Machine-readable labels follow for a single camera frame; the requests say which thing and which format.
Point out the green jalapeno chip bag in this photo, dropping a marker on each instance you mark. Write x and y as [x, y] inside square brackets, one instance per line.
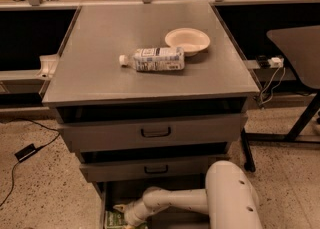
[115, 220]

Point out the grey bottom drawer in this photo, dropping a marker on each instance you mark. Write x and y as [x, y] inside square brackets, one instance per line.
[122, 192]

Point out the white paper bowl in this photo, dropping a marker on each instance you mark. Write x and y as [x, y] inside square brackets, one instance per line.
[192, 41]

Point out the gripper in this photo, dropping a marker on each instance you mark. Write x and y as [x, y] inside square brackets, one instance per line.
[133, 210]

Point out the grey middle drawer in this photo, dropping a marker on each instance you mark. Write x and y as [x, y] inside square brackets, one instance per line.
[148, 168]

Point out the plastic water bottle with label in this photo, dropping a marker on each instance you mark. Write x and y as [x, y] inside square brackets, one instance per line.
[155, 59]

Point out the black power adapter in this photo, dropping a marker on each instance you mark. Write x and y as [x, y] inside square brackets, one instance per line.
[25, 153]

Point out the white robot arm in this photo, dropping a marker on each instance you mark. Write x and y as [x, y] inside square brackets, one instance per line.
[229, 199]

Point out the white power strip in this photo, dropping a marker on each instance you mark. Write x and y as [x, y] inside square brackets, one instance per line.
[273, 62]

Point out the grey drawer cabinet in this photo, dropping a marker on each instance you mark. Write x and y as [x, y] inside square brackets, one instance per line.
[149, 98]

